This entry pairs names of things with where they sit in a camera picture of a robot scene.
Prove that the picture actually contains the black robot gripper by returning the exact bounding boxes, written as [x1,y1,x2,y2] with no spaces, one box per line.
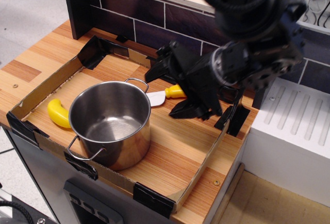
[144,41,248,120]

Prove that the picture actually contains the stainless steel pot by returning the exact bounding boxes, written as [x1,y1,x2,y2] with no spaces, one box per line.
[69,78,151,171]

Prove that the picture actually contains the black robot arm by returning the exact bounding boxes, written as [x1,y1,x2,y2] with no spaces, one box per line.
[145,0,306,120]

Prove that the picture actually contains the cardboard fence with black tape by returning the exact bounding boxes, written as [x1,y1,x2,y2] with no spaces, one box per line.
[1,33,258,223]

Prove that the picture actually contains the yellow toy banana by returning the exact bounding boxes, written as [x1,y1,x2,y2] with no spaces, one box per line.
[47,99,71,129]

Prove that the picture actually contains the white toy sink drainboard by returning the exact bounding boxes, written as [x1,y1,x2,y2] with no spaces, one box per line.
[242,78,329,206]

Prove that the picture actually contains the yellow handled toy knife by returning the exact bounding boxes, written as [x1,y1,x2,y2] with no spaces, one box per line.
[146,85,186,107]

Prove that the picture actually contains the black braided cable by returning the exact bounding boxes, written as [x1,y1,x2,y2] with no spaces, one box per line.
[0,198,29,224]

